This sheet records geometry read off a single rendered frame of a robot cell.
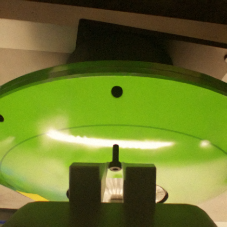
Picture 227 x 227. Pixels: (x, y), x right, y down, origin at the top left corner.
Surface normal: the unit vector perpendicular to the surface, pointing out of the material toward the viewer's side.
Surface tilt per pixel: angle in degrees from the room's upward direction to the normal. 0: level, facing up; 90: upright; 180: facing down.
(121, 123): 23
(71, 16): 90
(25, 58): 0
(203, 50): 0
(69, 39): 0
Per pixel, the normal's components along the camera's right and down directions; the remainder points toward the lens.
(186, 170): 0.10, 0.74
